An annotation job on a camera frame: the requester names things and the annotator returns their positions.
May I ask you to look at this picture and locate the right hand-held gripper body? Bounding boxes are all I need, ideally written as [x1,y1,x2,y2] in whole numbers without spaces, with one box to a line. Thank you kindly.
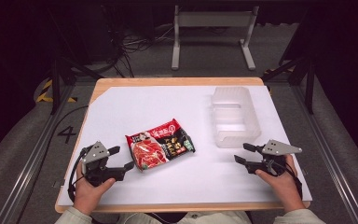
[247,139,303,177]

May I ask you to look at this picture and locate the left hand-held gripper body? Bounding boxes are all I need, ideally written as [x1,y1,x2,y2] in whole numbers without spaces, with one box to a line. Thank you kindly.
[80,140,127,188]

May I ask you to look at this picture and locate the clear plastic container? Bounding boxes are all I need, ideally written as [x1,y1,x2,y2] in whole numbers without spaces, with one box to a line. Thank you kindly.
[210,86,263,149]

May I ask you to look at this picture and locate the red black noodle packet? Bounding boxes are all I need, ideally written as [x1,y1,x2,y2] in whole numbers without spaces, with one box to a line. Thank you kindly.
[124,118,197,173]

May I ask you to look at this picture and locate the person's right hand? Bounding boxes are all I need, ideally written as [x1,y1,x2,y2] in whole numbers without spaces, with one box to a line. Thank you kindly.
[255,154,308,214]

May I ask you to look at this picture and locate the person's left hand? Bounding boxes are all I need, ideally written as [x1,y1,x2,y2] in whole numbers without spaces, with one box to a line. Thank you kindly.
[73,161,117,217]

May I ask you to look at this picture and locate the person's torso clothing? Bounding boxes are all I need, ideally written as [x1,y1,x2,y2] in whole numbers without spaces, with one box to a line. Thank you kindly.
[91,210,278,224]

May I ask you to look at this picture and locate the white table mat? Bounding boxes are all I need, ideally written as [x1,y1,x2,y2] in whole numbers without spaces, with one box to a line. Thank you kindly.
[57,85,313,207]

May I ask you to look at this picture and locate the yellow black hazard tape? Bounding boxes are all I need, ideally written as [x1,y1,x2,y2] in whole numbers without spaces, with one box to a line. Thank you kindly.
[34,78,78,105]

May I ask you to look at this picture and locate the white metal stand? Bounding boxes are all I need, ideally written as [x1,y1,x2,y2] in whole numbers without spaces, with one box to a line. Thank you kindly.
[171,5,260,72]

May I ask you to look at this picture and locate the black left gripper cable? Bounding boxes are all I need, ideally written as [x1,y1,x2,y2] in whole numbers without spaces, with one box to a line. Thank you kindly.
[67,146,95,203]

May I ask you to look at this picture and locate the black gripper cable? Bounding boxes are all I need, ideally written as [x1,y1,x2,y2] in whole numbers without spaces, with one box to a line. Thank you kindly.
[287,161,304,201]
[67,146,95,203]

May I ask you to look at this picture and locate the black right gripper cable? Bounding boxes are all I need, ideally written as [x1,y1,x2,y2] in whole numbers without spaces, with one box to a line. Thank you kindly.
[287,161,304,201]

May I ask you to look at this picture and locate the thin black floor cable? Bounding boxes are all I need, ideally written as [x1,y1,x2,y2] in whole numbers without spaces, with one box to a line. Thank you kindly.
[14,105,90,224]

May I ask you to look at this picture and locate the aluminium floor rail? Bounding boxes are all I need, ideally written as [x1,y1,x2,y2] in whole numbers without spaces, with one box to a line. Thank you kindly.
[291,83,358,224]
[0,83,76,224]

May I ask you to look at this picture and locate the black metal stand frame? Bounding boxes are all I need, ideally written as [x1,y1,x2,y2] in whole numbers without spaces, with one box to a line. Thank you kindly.
[261,55,317,116]
[48,55,104,116]

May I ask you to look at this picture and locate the bundle of black floor cables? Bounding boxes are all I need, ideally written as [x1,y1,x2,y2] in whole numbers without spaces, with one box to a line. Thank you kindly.
[103,6,175,79]

